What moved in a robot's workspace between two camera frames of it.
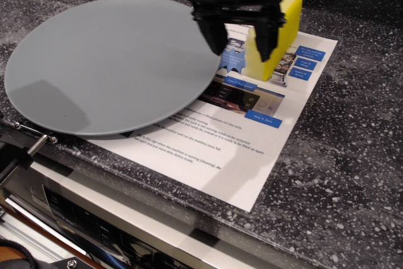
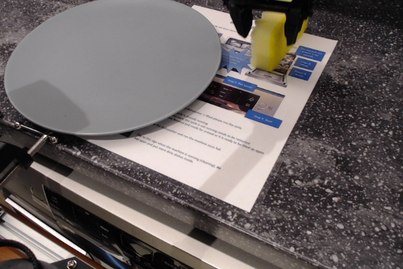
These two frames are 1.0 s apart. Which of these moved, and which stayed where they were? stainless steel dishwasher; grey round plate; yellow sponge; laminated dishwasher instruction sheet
Moved: yellow sponge
Stayed: laminated dishwasher instruction sheet; grey round plate; stainless steel dishwasher
